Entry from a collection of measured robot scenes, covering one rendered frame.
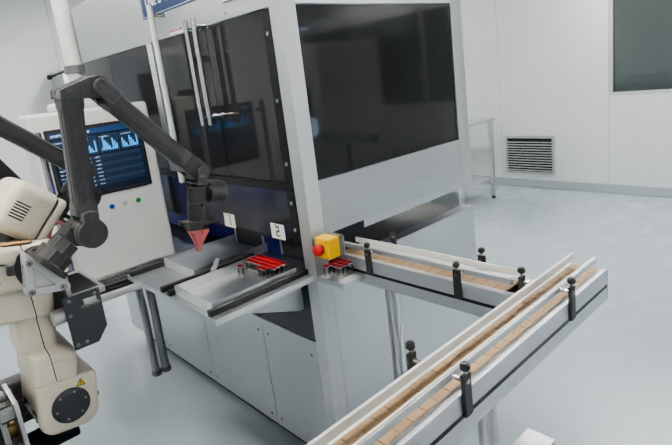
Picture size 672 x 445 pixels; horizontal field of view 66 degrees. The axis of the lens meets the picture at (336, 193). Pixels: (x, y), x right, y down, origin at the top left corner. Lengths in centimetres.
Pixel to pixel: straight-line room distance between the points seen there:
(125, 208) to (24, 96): 466
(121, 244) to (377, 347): 124
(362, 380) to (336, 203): 73
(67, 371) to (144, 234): 100
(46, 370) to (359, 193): 114
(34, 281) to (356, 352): 116
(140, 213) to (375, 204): 114
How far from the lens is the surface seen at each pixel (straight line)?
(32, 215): 163
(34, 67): 715
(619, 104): 603
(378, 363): 222
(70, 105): 148
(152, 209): 260
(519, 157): 653
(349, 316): 202
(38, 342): 175
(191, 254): 232
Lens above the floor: 156
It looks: 13 degrees down
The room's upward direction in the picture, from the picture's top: 7 degrees counter-clockwise
